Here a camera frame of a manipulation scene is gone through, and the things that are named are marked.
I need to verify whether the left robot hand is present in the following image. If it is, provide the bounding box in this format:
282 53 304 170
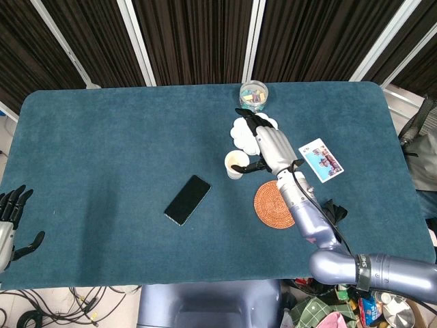
0 184 46 273

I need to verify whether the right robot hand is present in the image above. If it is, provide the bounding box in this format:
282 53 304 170
230 107 306 176

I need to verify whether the white paper cup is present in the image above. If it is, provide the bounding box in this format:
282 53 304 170
224 150 250 180

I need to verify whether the white scalloped coaster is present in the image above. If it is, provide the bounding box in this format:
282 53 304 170
229 111 279 156

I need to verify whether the orange woven round coaster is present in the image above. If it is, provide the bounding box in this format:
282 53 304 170
253 180 296 228

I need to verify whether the picture card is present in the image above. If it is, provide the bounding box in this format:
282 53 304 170
298 137 345 185

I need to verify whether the glass jar with colourful items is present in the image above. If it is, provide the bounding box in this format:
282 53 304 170
238 81 269 113

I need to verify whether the black smartphone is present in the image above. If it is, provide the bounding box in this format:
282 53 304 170
163 174 212 227

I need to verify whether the dark pleated partition panel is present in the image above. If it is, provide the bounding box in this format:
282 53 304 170
362 0 437 83
132 0 256 87
251 0 408 83
42 0 145 88
0 0 87 115

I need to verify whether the teal table mat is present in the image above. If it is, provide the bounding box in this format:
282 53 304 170
0 81 436 291

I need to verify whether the black mesh office chair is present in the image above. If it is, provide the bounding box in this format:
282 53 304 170
398 95 437 146

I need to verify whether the grey jacket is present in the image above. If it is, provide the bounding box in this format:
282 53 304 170
404 131 437 192

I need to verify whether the green checked cloth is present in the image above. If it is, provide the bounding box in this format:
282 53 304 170
290 296 356 328

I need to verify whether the blue-grey robot torso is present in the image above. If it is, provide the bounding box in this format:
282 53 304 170
136 279 284 328

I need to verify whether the pink bag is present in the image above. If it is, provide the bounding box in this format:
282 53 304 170
315 312 346 328

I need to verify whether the blue snack packet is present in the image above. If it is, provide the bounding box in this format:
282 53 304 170
358 297 380 326

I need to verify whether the metal bowl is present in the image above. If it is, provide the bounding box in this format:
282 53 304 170
382 300 416 328

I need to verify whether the cardboard box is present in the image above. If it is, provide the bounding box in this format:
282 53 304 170
406 300 437 328

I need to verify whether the black strap bundle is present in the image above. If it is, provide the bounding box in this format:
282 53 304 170
320 199 348 240

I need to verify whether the black floor cable tangle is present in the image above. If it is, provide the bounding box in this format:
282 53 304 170
0 285 143 328

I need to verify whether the white aluminium partition post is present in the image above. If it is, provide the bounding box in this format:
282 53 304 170
380 42 437 120
242 0 268 83
29 0 102 89
348 0 423 83
115 0 157 87

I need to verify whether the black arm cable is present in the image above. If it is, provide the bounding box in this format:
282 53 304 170
290 159 358 260

